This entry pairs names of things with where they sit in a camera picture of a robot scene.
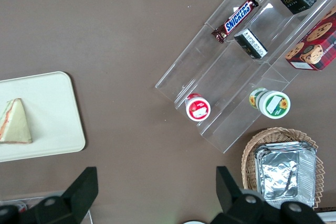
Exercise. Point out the light tan wicker basket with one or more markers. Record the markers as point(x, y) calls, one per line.
point(275, 134)

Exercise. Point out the red lid yogurt cup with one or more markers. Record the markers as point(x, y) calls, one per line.
point(198, 108)

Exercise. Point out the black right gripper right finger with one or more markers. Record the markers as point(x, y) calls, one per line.
point(241, 208)

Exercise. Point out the red cookie box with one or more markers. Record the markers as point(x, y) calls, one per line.
point(315, 48)

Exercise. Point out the clear acrylic stepped display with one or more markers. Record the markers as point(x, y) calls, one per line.
point(210, 77)

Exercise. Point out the triangle sandwich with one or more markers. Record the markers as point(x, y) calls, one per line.
point(15, 124)

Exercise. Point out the cream rectangular tray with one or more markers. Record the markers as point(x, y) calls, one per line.
point(52, 103)

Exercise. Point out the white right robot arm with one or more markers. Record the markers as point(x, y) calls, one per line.
point(193, 222)

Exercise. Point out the snickers chocolate bar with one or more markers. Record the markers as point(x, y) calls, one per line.
point(236, 18)

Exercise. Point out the stack of foil containers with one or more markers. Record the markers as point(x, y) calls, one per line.
point(278, 176)

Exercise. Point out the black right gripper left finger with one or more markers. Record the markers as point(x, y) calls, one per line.
point(65, 205)

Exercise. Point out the green lid yogurt cup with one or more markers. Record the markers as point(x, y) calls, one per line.
point(273, 103)

